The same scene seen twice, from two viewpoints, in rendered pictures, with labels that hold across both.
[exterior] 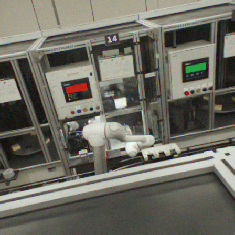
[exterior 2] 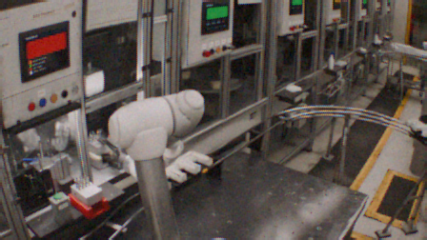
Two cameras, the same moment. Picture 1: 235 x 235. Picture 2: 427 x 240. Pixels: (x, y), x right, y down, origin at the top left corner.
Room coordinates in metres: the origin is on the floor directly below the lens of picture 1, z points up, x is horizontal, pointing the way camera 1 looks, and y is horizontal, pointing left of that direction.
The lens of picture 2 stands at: (0.82, 0.92, 1.95)
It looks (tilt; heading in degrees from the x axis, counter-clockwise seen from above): 24 degrees down; 309
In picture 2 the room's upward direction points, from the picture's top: 2 degrees clockwise
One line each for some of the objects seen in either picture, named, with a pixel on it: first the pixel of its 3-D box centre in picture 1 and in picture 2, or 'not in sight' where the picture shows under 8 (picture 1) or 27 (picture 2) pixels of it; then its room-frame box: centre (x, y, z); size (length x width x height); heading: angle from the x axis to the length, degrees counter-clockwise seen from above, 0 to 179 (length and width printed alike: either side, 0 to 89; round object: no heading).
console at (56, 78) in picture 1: (75, 89); (29, 55); (2.30, 0.32, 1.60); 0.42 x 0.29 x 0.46; 93
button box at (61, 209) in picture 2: (84, 155); (60, 207); (2.10, 0.37, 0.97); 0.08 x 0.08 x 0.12; 3
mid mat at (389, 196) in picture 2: not in sight; (399, 197); (1.08, -2.36, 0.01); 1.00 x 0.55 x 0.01; 93
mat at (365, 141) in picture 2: not in sight; (386, 107); (1.96, -4.79, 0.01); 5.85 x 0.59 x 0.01; 93
